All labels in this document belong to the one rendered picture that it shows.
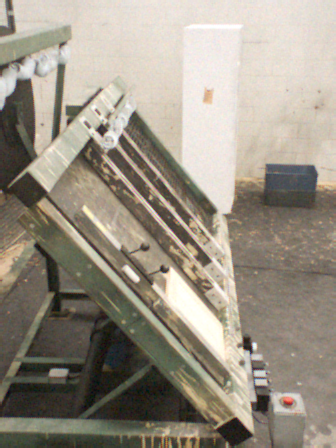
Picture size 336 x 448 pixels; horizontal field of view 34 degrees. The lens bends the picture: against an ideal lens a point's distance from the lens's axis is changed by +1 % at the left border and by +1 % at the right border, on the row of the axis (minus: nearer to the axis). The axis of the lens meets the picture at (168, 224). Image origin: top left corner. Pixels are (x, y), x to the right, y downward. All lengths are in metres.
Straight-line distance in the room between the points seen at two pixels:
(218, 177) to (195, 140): 0.51
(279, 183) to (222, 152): 0.87
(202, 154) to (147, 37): 2.04
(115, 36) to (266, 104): 2.19
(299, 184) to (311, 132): 1.11
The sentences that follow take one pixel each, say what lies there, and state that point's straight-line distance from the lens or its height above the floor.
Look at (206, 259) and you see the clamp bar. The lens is 3.07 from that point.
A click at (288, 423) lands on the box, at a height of 0.88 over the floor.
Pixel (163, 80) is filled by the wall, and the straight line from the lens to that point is 7.67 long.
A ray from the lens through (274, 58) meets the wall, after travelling 7.48.
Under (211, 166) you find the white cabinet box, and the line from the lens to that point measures 6.34.
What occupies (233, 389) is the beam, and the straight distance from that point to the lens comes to 2.36.
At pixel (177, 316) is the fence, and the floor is 1.18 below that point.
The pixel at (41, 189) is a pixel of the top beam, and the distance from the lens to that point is 1.84.
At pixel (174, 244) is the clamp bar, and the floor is 1.26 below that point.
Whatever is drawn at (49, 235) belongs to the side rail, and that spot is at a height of 1.64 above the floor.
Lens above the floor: 2.40
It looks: 23 degrees down
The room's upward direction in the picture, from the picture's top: straight up
